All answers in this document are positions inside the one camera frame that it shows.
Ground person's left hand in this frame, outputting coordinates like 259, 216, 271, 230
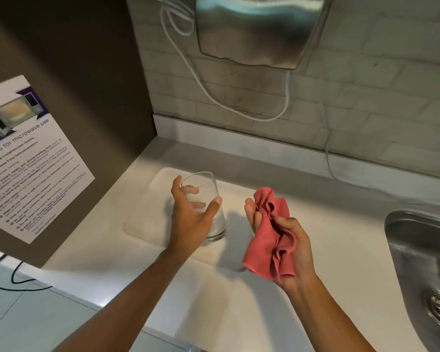
166, 175, 223, 260

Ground person's right hand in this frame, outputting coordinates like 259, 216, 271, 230
244, 198, 318, 294

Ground clear drinking glass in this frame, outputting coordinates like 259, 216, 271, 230
180, 171, 227, 242

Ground red cleaning cloth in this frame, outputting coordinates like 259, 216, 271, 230
242, 187, 298, 285

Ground person's right forearm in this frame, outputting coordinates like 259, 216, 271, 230
285, 275, 377, 352

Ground person's left forearm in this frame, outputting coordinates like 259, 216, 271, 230
54, 249, 196, 352

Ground white rectangular counter mat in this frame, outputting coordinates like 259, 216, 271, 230
123, 167, 259, 272

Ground stainless steel sink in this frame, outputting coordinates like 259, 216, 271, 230
384, 210, 440, 352

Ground brown cabinet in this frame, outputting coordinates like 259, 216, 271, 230
0, 0, 158, 269

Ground microwave guidelines poster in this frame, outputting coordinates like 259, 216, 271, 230
0, 75, 96, 245

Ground stainless steel hand dryer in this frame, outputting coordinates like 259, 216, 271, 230
194, 0, 334, 70

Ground thin grey cable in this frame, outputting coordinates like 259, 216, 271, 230
317, 106, 407, 202

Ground white power cable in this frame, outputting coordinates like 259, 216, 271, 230
160, 0, 291, 122

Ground black cables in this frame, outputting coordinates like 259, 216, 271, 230
0, 247, 54, 292

